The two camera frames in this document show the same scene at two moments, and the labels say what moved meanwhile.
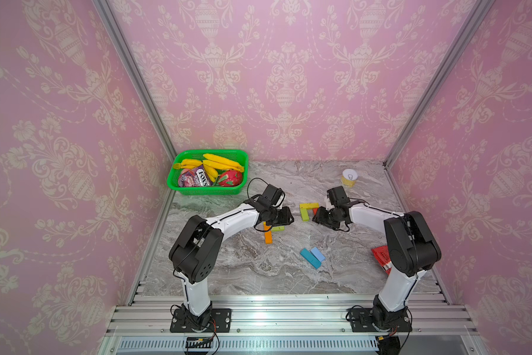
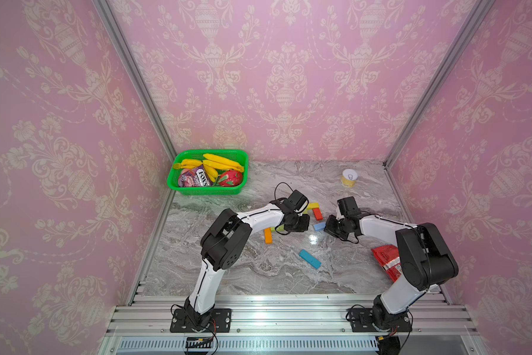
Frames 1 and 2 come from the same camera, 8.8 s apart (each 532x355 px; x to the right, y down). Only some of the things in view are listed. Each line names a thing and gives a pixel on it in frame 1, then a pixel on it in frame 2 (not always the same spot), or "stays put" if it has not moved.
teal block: [311, 257] stays put
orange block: [268, 234] stays put
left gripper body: [282, 217] → [298, 223]
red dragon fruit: [230, 178] stays put
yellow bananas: [219, 162] stays put
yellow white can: [349, 177] stays put
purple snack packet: [194, 177] stays put
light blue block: [317, 253] → [319, 226]
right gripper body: [324, 218] → [335, 227]
